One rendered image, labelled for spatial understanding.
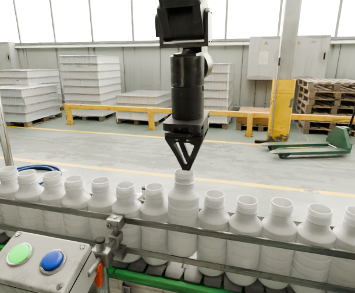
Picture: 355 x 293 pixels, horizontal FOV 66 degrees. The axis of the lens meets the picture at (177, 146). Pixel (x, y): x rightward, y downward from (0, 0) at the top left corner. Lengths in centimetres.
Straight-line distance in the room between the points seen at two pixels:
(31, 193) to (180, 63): 42
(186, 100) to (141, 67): 760
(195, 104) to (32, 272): 35
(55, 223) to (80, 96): 638
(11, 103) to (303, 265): 672
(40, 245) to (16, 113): 644
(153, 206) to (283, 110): 453
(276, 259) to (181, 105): 31
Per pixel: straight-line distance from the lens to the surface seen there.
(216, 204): 50
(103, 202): 57
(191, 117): 46
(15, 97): 684
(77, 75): 696
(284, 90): 493
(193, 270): 59
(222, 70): 578
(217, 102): 583
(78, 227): 62
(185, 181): 49
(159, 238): 56
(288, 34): 508
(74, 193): 60
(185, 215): 51
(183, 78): 45
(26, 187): 67
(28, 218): 69
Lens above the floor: 140
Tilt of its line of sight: 18 degrees down
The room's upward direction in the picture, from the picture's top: straight up
